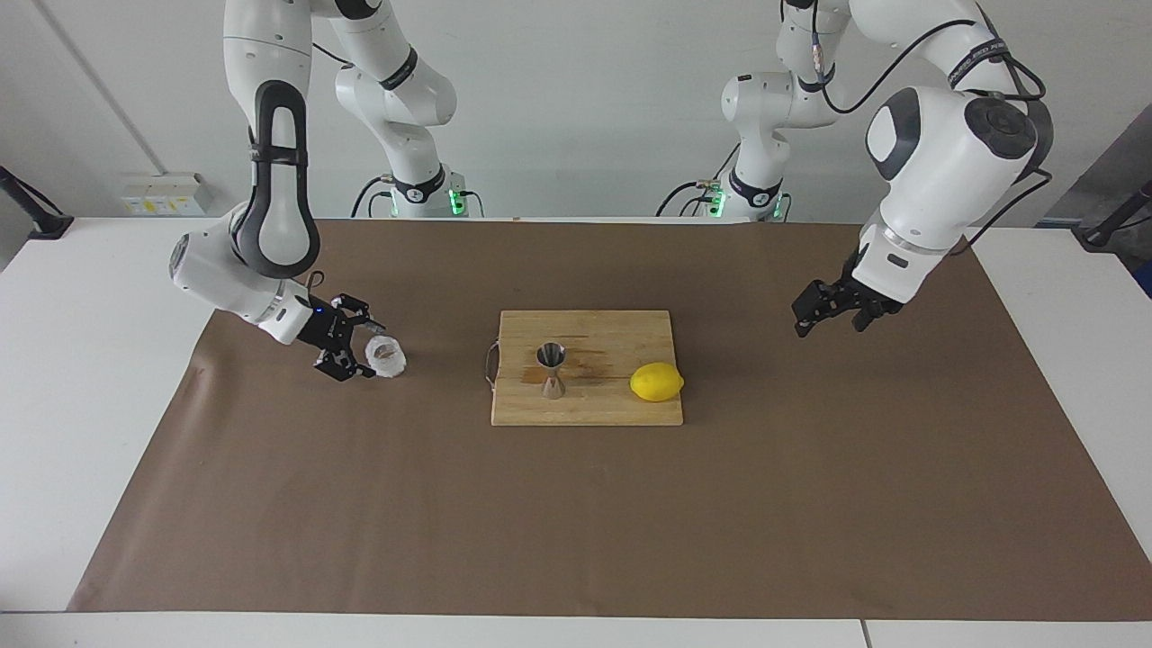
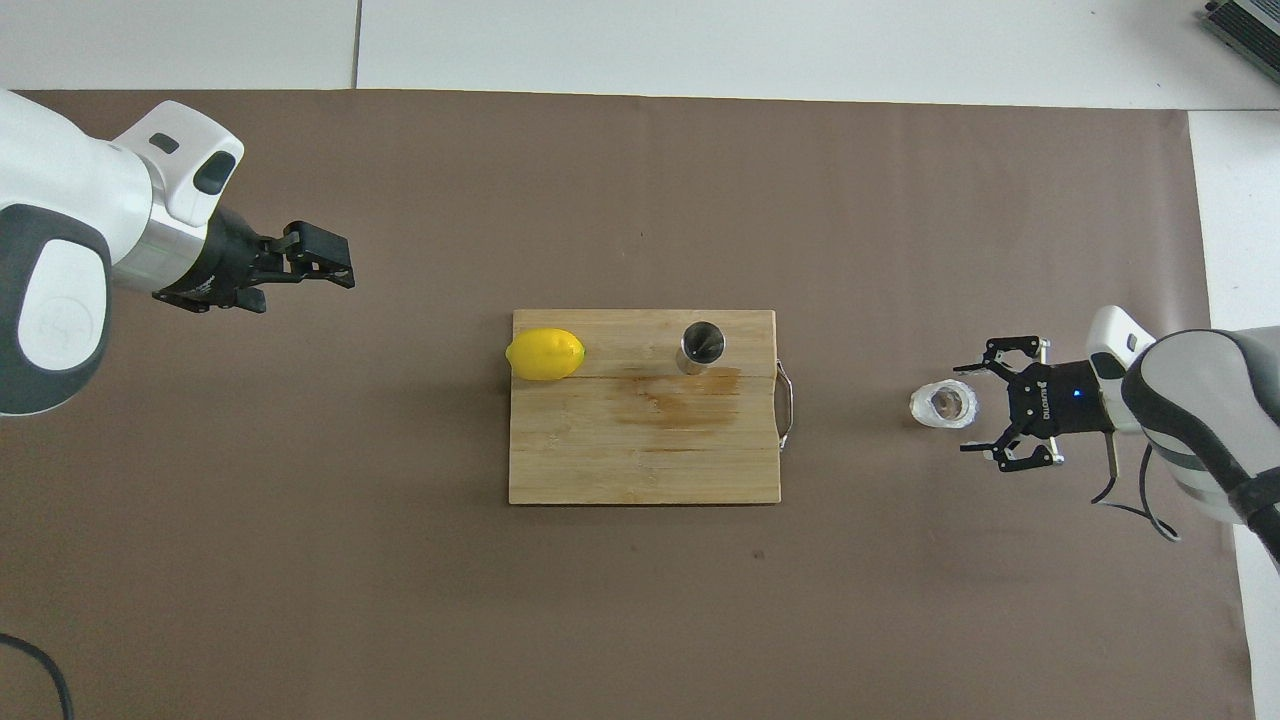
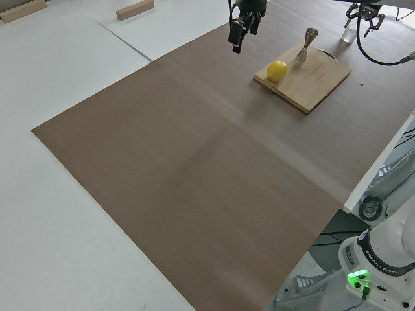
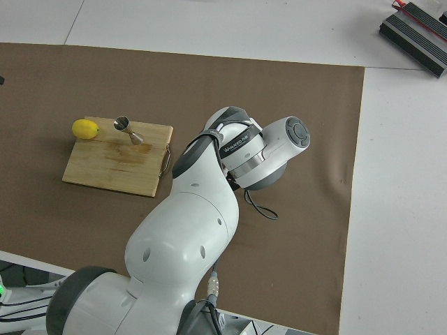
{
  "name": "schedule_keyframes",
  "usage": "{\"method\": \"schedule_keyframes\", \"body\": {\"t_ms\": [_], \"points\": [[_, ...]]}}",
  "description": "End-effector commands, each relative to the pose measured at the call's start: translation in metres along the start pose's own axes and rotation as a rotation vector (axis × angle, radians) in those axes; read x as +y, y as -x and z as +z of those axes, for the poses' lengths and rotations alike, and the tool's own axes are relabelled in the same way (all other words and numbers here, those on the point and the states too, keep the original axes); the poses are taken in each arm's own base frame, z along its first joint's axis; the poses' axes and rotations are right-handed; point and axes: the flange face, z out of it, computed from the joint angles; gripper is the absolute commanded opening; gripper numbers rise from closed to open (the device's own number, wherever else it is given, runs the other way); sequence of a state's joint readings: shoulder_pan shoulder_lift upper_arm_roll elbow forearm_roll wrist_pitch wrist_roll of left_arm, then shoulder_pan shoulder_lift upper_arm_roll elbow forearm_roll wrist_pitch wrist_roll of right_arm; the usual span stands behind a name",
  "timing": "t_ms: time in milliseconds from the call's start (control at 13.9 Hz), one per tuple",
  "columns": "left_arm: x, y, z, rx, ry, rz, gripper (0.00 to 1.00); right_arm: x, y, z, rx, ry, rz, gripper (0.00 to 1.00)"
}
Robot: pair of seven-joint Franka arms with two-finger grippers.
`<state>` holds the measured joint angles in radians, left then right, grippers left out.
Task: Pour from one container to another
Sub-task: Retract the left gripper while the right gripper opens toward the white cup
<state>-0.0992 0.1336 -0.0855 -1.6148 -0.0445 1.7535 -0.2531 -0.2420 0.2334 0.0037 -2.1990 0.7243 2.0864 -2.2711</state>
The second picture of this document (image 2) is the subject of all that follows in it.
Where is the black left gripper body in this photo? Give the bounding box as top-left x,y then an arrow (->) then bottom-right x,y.
152,205 -> 291,313

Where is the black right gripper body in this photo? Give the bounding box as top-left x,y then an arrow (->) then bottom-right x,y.
1005,360 -> 1117,442

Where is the clear textured glass cup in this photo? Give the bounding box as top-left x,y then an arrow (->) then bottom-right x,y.
909,379 -> 979,430

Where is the steel double jigger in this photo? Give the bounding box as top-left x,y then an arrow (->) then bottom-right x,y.
676,320 -> 728,377

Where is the yellow lemon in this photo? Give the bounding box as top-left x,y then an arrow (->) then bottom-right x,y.
505,327 -> 587,383

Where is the brown paper table mat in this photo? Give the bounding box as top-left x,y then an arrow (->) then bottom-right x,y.
0,88 -> 1256,720

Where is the grey ribbed metal device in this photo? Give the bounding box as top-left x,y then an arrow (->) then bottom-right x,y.
1200,0 -> 1280,59

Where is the wooden cutting board, metal handle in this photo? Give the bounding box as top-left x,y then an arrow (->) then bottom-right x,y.
508,308 -> 797,506

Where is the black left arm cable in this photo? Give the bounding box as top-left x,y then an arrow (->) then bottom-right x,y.
0,633 -> 76,720

